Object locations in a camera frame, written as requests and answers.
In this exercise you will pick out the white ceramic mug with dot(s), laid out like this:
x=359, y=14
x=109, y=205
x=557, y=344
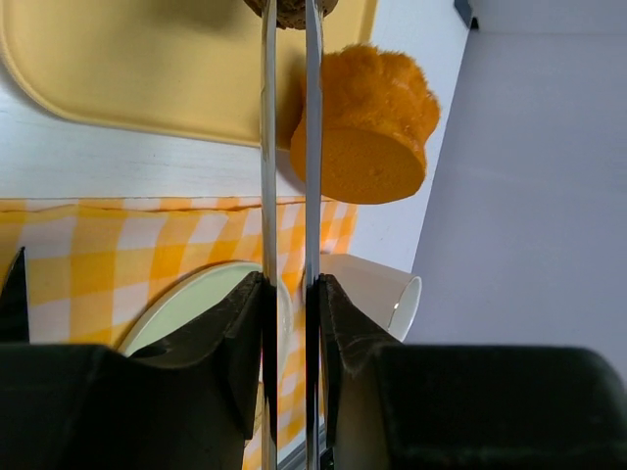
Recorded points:
x=388, y=296

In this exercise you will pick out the yellow plastic tray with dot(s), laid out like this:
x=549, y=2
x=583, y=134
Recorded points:
x=181, y=68

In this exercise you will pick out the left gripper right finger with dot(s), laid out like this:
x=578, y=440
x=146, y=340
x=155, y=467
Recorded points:
x=394, y=406

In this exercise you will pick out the pink handled knife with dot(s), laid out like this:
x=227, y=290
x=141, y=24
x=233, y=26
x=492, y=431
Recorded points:
x=14, y=304

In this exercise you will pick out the yellow checkered cloth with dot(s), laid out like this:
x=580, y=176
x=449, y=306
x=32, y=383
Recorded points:
x=94, y=265

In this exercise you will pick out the green white ceramic plate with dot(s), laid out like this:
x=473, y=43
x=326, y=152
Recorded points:
x=185, y=301

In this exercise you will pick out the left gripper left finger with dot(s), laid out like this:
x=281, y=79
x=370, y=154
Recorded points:
x=186, y=401

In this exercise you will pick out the large orange bundt cake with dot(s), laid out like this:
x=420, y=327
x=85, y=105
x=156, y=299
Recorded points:
x=378, y=113

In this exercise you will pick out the metal serving tongs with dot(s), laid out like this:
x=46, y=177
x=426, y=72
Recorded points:
x=276, y=189

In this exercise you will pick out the brown chocolate muffin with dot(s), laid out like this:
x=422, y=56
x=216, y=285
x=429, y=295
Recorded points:
x=291, y=14

